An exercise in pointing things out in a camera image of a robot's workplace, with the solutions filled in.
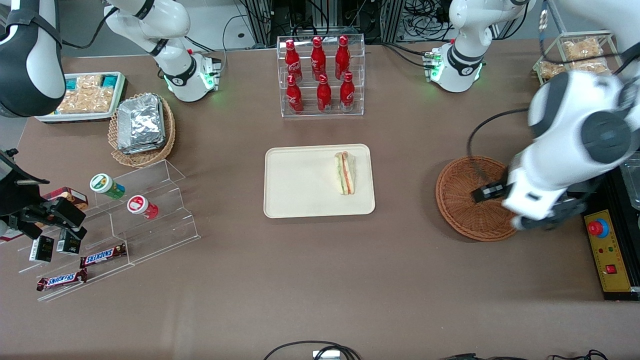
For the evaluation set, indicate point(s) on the triangle sandwich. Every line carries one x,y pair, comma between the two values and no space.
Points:
345,175

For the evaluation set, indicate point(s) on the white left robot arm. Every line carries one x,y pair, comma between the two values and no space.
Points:
565,130

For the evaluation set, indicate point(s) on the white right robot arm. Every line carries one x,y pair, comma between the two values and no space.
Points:
175,25

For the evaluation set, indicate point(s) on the brown round wicker basket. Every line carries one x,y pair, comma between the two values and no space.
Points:
460,210

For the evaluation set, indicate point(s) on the light oval wicker basket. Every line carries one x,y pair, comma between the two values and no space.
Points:
145,157

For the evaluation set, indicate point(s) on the cream plastic tray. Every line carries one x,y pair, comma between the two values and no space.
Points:
300,185

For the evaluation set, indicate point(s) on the small black box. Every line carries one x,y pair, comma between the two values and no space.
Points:
69,245
41,250

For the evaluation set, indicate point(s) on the brown chocolate box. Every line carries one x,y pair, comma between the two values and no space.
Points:
70,195

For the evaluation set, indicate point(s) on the snickers chocolate bar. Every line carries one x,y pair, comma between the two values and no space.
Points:
102,256
61,280

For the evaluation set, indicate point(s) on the green snack cup white lid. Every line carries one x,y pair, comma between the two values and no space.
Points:
112,189

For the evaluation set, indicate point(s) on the red snack cup white lid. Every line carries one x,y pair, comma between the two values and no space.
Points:
147,210

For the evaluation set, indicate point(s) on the clear acrylic stepped shelf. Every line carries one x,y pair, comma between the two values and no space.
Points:
160,220

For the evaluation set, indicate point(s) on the white rectangular bin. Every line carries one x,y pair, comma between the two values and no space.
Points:
75,118

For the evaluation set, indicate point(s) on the snack bag teal label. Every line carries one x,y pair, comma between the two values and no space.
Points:
92,81
85,102

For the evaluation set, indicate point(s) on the silver foil container stack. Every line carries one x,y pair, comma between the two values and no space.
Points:
140,125

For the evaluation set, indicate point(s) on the black yellow control box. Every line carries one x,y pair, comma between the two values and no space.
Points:
617,210

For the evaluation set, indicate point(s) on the yellow emergency stop panel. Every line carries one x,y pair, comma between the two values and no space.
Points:
612,255

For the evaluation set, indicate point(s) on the packaged bread snack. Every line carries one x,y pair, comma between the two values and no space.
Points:
552,70
582,48
592,66

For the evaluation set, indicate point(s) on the red cola bottle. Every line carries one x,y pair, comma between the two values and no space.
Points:
342,57
291,60
294,96
324,95
318,57
347,92

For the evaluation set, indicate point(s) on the clear acrylic bottle rack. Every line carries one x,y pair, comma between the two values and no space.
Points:
358,75

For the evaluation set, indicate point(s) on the small grey device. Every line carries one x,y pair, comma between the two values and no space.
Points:
326,355

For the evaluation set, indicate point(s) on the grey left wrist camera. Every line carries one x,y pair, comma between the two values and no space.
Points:
545,222

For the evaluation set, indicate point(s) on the aluminium frame post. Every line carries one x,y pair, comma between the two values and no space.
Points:
392,20
260,20

